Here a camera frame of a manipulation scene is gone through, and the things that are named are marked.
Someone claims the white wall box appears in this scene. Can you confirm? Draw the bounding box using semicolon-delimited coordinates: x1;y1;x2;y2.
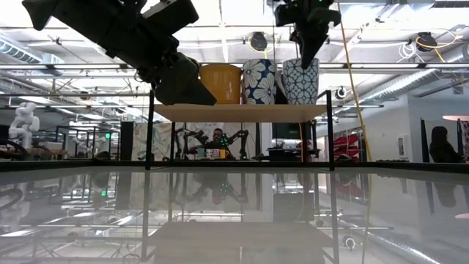
397;134;408;158

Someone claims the wooden shelf black frame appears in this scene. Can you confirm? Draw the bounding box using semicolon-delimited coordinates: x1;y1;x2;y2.
145;89;336;172

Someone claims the yellow speckled mug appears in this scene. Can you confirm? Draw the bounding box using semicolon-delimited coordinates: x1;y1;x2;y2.
199;62;243;106

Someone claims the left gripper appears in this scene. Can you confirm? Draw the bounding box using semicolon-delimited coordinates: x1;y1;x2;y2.
120;25;218;107

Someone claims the teal patterned white mug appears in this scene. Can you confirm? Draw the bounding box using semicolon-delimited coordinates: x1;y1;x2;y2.
280;57;320;106

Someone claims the ceiling cable reel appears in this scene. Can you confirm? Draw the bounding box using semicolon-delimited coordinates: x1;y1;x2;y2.
415;32;440;53
248;31;270;53

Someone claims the red object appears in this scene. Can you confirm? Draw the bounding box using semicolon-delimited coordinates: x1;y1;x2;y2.
332;132;363;162

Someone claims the black table edge rail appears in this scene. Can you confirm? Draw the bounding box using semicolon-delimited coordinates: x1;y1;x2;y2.
0;158;469;174

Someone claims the black cabinet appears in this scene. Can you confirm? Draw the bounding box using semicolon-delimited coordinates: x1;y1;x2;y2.
119;120;135;161

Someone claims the blue white flower mug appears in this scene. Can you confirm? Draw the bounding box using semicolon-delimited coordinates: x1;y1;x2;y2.
241;58;278;106

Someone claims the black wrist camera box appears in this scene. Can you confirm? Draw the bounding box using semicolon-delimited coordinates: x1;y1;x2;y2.
141;0;201;36

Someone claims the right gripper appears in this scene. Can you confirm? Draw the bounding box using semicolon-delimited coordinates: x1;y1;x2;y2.
273;0;342;70

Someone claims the silver ceiling duct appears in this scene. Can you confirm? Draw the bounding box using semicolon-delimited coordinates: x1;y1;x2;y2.
368;43;469;102
0;36;65;76

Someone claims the yellow hanging cable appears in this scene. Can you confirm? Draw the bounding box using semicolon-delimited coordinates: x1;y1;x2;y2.
336;0;374;163

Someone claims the black mug red interior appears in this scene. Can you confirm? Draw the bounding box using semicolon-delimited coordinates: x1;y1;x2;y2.
274;84;289;106

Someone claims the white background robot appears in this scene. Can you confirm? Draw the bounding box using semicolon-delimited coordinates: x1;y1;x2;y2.
7;101;41;150

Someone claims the black monitor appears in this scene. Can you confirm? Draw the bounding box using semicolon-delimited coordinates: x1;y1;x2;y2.
271;122;305;140

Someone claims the person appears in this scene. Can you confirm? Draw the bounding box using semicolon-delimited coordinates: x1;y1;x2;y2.
188;128;235;159
428;125;465;164

